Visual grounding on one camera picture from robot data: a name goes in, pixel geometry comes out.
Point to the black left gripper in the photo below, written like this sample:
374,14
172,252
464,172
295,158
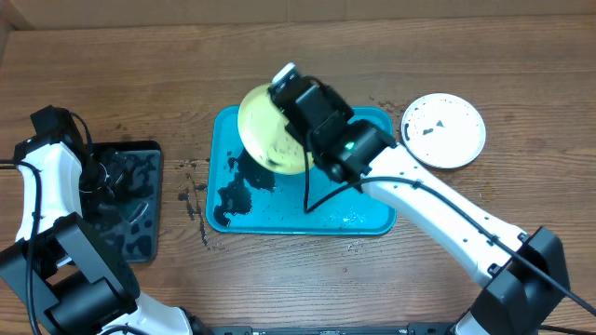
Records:
118,167

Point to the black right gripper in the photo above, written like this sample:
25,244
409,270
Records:
289,103

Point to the yellow-rimmed plate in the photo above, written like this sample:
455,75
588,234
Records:
261,128

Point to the white plate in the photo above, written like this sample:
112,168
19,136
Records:
443,131

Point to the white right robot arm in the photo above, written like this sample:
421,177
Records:
523,277

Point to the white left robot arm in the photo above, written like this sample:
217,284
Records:
70,280

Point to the black water tray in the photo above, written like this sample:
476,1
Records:
134,236

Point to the blue plastic tray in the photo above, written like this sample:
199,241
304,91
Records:
245,198

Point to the cardboard backdrop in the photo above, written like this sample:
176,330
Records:
88,14

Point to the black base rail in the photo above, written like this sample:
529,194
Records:
422,328

